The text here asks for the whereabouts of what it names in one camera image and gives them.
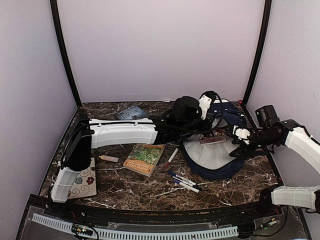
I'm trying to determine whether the orange treehouse paperback book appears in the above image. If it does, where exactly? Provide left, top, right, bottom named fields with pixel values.
left=123, top=144, right=166, bottom=177

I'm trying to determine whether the blue capped white marker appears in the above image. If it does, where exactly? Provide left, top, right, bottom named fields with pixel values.
left=167, top=170, right=189, bottom=182

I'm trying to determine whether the dark blue hardcover book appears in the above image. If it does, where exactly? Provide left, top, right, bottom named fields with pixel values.
left=115, top=105, right=149, bottom=121

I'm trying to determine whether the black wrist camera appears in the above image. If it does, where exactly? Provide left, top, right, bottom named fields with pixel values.
left=170, top=96, right=202, bottom=121
left=255, top=105, right=280, bottom=128

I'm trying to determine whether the red capped white marker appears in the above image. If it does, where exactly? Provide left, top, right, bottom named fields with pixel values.
left=164, top=148, right=179, bottom=168

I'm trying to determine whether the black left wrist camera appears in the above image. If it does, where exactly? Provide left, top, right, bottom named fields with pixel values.
left=170, top=96, right=202, bottom=121

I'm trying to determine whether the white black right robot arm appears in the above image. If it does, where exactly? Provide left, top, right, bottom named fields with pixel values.
left=225, top=119, right=320, bottom=217

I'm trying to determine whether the black capped white marker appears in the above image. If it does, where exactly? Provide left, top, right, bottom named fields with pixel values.
left=173, top=178, right=201, bottom=193

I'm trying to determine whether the purple capped white marker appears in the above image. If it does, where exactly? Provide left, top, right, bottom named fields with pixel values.
left=173, top=176, right=197, bottom=187

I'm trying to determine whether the black front rail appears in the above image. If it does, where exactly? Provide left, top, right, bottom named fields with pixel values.
left=27, top=194, right=286, bottom=225

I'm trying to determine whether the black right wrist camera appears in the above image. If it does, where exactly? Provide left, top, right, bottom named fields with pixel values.
left=255, top=105, right=280, bottom=128

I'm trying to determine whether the white slotted cable duct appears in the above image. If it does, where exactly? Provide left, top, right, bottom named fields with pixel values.
left=31, top=213, right=239, bottom=240

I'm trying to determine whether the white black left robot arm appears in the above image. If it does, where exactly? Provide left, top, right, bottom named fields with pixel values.
left=48, top=113, right=222, bottom=218

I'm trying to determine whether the navy blue backpack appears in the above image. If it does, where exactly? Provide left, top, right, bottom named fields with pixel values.
left=180, top=98, right=248, bottom=180

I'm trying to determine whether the pink floral paperback book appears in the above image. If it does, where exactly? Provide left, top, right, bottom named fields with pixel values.
left=199, top=135, right=227, bottom=145

